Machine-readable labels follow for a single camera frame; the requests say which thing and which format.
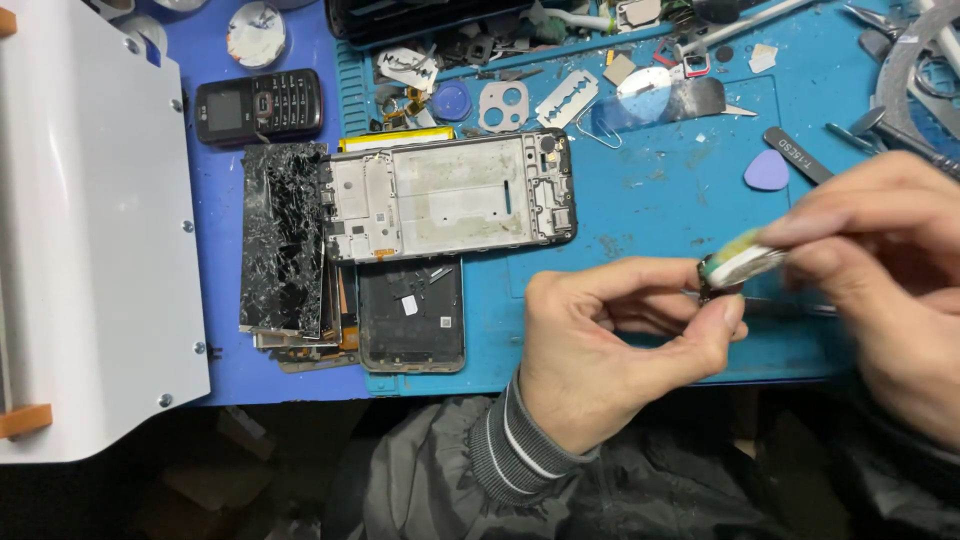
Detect person's left hand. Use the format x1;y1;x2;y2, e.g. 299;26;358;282
517;257;750;456

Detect person's right hand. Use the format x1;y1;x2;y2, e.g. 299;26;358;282
756;149;960;453

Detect white cleaning brush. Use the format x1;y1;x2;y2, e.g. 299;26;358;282
705;228;789;291

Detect small black phone component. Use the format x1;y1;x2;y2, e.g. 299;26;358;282
696;255;745;306

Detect black flat pry tool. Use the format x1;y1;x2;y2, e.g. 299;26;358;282
762;126;836;186

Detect purple triangular opening pick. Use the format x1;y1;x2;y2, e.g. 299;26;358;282
743;148;791;192

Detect thin metal pry tool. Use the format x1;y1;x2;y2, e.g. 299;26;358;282
681;288;839;317

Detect grey tape roll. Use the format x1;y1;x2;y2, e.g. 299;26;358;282
873;0;960;145

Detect small white card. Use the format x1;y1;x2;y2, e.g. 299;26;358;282
747;42;780;75

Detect metal tweezers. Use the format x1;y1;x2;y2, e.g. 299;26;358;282
840;3;910;40

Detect light blue repair mat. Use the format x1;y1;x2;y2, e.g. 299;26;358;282
335;0;960;398

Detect clear plastic sheet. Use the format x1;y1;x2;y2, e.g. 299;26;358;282
576;66;759;138

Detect metal paper clip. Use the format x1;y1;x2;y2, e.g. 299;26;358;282
575;112;624;150

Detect beige square pad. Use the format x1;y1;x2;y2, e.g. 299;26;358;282
603;53;638;87

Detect silver razor blade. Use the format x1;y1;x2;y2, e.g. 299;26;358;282
376;46;441;93
534;69;600;130

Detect heap of small phone parts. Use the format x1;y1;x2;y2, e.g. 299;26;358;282
367;0;721;95

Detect silver phone midframe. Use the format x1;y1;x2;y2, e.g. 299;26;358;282
320;128;578;265

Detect blue round opening pick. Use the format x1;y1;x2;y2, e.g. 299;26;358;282
430;79;474;123

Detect black phone back cover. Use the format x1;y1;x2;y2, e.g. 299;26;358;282
356;258;467;375

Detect yellow phone battery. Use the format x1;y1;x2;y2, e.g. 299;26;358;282
338;125;456;154

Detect stack of old phone panels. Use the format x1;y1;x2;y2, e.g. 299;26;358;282
253;258;363;375

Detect cracked black phone screen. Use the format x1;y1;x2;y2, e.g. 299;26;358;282
239;141;330;339

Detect black keypad phone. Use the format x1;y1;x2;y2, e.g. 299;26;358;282
194;68;325;149

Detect round silver tape roll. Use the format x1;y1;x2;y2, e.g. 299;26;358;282
226;0;288;71

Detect dark blue desk mat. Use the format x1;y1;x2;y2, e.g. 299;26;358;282
135;0;376;408

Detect round white container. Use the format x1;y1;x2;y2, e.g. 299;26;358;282
114;12;169;55

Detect white metal machine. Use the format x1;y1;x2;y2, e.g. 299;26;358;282
0;0;212;465

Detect black handled metal tool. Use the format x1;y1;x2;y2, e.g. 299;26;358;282
825;105;960;183

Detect white handled tool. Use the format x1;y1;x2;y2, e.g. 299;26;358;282
673;0;820;63

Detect grey camera lens bezel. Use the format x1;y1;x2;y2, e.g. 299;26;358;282
477;80;531;135

